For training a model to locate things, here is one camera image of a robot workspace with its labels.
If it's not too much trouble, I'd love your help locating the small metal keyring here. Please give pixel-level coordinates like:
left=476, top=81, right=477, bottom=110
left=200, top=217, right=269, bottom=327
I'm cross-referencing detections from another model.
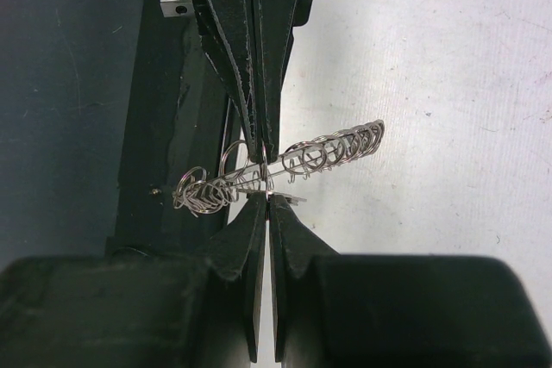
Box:
left=260, top=142, right=272, bottom=201

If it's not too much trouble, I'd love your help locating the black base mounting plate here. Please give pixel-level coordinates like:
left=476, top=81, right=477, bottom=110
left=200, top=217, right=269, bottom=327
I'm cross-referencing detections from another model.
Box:
left=0, top=0, right=242, bottom=265

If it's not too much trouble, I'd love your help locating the metal disc with keyrings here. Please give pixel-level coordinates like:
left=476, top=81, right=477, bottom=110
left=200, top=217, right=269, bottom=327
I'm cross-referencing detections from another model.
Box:
left=172, top=120, right=386, bottom=217

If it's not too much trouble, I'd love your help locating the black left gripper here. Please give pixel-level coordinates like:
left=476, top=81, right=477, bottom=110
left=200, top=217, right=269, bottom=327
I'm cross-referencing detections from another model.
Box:
left=160, top=0, right=313, bottom=159

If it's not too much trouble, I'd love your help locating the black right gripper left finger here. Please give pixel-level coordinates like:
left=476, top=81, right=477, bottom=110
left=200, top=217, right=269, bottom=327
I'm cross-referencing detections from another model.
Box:
left=193, top=192, right=267, bottom=363

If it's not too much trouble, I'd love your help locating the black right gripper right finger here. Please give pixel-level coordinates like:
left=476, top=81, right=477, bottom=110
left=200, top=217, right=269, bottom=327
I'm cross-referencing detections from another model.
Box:
left=268, top=196, right=337, bottom=363

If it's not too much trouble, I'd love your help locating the key with black tag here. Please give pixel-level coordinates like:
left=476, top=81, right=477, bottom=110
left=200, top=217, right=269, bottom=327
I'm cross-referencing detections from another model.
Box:
left=237, top=189, right=306, bottom=206

